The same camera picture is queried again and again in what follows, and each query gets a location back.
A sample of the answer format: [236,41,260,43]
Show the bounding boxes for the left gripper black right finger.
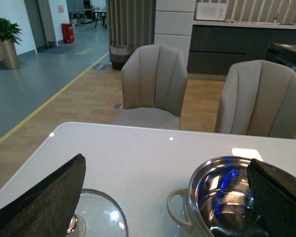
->
[247,158,296,237]

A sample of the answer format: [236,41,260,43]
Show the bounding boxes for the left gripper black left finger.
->
[0,154,86,237]

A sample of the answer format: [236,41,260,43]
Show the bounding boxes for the glass pot lid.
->
[66,189,129,237]

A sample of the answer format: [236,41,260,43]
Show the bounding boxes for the white electric cooking pot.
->
[167,156,270,237]

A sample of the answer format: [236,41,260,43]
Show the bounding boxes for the beige chair right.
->
[215,60,296,139]

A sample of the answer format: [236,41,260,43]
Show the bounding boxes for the beige chair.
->
[215,60,296,139]
[112,44,187,130]

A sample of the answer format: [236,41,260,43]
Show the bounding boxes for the black washing machine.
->
[265,43,296,72]

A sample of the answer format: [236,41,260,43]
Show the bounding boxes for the dark kitchen counter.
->
[187,21,296,75]

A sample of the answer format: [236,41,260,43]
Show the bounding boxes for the beige chair left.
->
[112,44,187,130]

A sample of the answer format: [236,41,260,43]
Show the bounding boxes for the woven basket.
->
[110,41,133,70]

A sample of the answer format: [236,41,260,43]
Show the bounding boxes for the potted green plant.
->
[0,18,22,70]

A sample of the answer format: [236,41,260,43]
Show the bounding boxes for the red box cabinet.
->
[61,23,74,43]

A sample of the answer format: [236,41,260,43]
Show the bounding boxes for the white microwave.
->
[194,2,227,21]

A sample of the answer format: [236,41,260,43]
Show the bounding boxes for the grey curtain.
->
[106,0,156,50]

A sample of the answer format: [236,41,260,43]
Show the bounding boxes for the white cabinet column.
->
[154,0,196,64]

